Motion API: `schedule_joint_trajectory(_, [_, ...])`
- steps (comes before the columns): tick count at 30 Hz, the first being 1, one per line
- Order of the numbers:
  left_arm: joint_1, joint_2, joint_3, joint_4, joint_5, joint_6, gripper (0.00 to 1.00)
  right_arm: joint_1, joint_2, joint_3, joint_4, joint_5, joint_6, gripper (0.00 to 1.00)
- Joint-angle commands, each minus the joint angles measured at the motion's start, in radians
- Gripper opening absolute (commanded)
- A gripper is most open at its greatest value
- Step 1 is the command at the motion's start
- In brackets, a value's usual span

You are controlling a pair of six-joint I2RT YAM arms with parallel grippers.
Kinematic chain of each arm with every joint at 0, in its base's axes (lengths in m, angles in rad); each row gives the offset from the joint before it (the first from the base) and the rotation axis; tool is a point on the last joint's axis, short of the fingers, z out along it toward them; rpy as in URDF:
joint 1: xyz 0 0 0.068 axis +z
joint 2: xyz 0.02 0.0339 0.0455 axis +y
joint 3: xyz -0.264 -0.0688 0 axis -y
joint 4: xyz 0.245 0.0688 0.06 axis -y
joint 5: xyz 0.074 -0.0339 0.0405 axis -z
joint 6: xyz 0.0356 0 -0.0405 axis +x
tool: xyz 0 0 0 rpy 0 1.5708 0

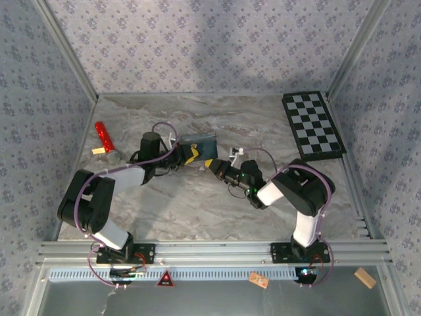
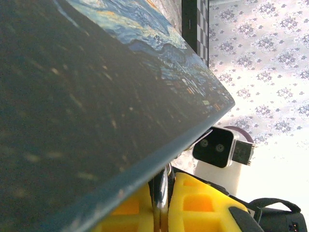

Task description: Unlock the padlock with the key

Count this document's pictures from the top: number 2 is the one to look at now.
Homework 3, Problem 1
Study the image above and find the starry night print box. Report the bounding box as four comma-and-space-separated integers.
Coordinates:
0, 0, 236, 232

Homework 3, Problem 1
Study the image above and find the black grey chessboard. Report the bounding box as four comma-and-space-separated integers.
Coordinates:
181, 0, 210, 67

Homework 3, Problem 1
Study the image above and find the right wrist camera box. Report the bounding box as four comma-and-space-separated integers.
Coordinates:
192, 126, 257, 170

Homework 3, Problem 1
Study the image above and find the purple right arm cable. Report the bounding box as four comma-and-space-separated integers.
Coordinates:
223, 125, 254, 145

